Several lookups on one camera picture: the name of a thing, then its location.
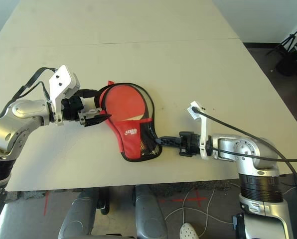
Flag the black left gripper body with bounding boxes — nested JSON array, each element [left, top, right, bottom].
[[61, 96, 86, 125]]

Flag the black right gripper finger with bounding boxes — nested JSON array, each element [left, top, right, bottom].
[[158, 140, 181, 148], [159, 135, 181, 142]]

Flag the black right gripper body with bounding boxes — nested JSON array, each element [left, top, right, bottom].
[[178, 130, 203, 157]]

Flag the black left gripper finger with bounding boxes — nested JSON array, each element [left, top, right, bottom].
[[76, 88, 102, 99], [85, 114, 112, 127]]

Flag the red black paddle case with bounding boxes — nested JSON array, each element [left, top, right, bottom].
[[98, 80, 163, 164]]

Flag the red ping-pong paddle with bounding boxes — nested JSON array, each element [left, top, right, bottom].
[[118, 86, 161, 156]]

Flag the dark grey rug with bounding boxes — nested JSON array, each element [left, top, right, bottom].
[[148, 180, 233, 197]]

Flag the grey right robot leg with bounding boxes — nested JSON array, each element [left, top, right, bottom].
[[135, 185, 168, 239]]

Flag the grey robot leg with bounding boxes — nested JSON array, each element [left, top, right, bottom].
[[135, 185, 168, 239], [58, 188, 99, 239]]

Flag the white perforated clog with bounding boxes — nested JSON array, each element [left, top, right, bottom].
[[179, 223, 204, 239]]

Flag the grey left robot leg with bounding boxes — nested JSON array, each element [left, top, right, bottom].
[[58, 188, 99, 239]]

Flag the black bag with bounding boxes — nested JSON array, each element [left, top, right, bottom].
[[275, 48, 297, 77]]

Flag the black tripod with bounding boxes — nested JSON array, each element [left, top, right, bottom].
[[267, 21, 297, 57]]

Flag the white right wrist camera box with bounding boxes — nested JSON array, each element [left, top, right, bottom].
[[187, 101, 211, 160]]

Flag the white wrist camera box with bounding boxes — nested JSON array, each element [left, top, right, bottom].
[[187, 101, 211, 160], [48, 65, 81, 126]]

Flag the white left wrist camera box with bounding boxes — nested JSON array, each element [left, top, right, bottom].
[[48, 65, 81, 126]]

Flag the flat black cable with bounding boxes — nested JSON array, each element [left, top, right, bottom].
[[0, 66, 58, 118]]

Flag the white floor cable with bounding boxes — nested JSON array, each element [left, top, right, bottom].
[[164, 188, 239, 239]]

